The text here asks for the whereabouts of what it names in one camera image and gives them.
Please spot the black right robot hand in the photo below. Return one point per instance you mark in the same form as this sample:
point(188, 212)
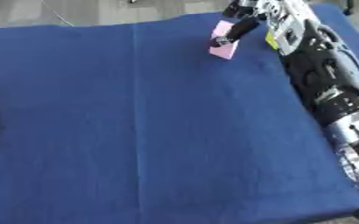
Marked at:
point(241, 27)

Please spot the pink rectangular block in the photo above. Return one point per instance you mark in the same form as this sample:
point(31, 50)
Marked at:
point(223, 52)

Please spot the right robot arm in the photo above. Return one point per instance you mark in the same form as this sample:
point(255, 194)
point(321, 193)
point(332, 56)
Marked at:
point(325, 75)

